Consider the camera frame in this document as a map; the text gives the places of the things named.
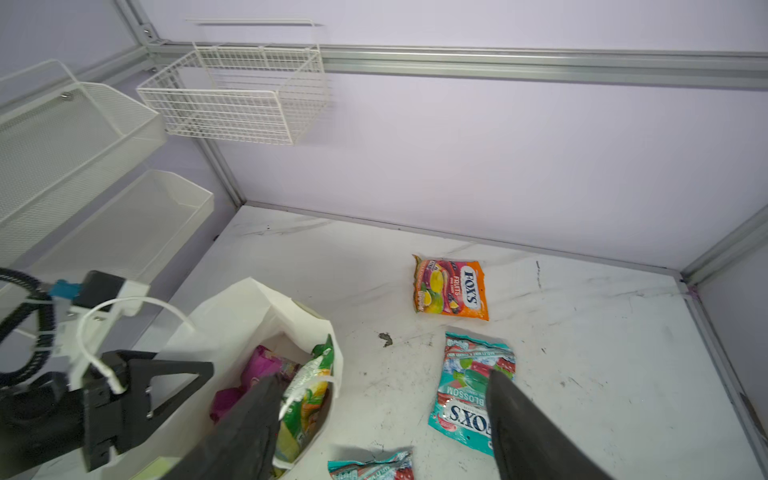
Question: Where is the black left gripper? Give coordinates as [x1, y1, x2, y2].
[0, 350, 215, 472]

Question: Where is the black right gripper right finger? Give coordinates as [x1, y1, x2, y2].
[486, 370, 610, 479]

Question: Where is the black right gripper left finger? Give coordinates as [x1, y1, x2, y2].
[164, 376, 285, 480]

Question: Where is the teal Fox's candy bag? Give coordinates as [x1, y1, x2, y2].
[428, 331, 516, 455]
[327, 450, 415, 480]

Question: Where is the magenta snack bag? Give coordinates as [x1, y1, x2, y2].
[209, 345, 302, 424]

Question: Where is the green candy bag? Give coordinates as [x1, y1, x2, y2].
[273, 335, 335, 476]

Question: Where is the floral paper gift bag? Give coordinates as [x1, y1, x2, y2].
[99, 278, 343, 479]

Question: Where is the orange Fox's candy bag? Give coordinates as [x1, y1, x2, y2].
[413, 255, 490, 321]

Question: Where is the white mesh two-tier shelf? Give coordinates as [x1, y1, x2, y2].
[1, 60, 214, 298]

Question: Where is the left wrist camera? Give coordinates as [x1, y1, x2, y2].
[47, 269, 151, 391]

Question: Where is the black corrugated cable conduit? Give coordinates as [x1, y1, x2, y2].
[0, 266, 58, 388]

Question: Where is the white wire basket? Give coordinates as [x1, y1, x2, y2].
[137, 18, 330, 145]

